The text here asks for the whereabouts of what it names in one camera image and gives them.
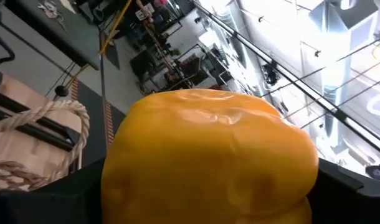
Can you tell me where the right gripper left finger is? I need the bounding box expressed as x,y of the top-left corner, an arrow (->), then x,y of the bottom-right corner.
0,157 -> 107,224

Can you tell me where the yellow bell pepper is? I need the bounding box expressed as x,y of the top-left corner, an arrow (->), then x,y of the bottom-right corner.
101,88 -> 321,224

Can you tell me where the black overhead camera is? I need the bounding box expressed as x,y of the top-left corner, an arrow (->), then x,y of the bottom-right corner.
262,63 -> 282,86

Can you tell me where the black overhead frame bar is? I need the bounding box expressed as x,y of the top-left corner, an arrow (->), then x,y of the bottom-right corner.
189,0 -> 380,158

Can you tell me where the black round knob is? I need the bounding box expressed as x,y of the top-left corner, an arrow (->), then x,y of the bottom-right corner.
54,84 -> 70,97

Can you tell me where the woven straw basket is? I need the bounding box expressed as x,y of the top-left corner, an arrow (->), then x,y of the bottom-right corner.
0,99 -> 90,192

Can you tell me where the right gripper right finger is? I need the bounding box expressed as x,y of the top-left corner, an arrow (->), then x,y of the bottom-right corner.
306,157 -> 380,224

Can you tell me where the black monitor on stand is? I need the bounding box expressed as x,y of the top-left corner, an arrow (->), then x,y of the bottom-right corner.
130,49 -> 155,82

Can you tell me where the metal key bunch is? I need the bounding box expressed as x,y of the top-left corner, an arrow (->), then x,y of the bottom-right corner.
37,0 -> 68,32

